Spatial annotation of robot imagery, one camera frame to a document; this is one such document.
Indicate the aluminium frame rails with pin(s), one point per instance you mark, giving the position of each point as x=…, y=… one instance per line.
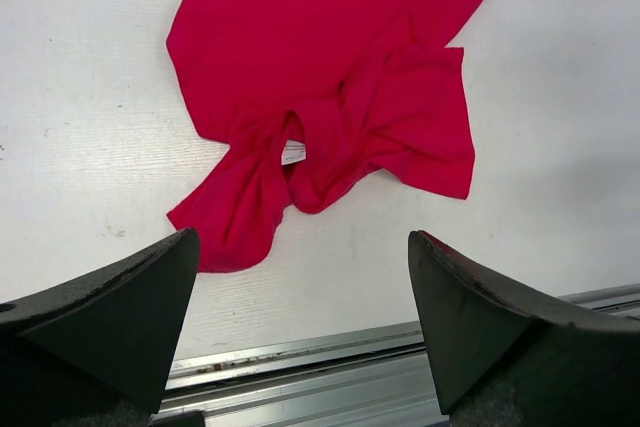
x=378, y=376

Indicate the red t-shirt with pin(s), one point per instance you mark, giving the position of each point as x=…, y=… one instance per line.
x=310, y=96

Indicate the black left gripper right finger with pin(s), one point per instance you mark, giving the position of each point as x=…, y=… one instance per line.
x=502, y=353

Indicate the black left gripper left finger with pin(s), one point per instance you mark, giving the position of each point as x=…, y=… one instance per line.
x=97, y=350

